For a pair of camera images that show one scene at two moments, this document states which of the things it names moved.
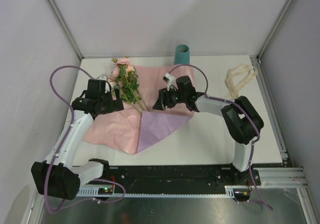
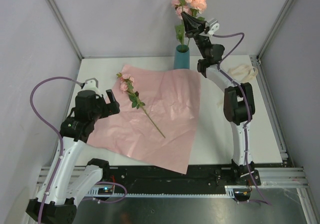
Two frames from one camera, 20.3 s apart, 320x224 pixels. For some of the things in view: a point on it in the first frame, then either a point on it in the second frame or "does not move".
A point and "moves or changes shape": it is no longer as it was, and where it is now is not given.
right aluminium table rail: x=271 y=106 does not move
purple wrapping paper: x=133 y=131 moves or changes shape
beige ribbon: x=238 y=76 does not move
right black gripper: x=164 y=95 → x=193 y=26
